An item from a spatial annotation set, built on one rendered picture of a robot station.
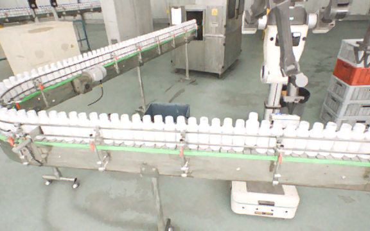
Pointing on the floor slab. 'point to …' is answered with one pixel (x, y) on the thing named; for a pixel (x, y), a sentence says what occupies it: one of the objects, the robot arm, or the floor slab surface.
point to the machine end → (210, 34)
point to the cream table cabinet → (38, 45)
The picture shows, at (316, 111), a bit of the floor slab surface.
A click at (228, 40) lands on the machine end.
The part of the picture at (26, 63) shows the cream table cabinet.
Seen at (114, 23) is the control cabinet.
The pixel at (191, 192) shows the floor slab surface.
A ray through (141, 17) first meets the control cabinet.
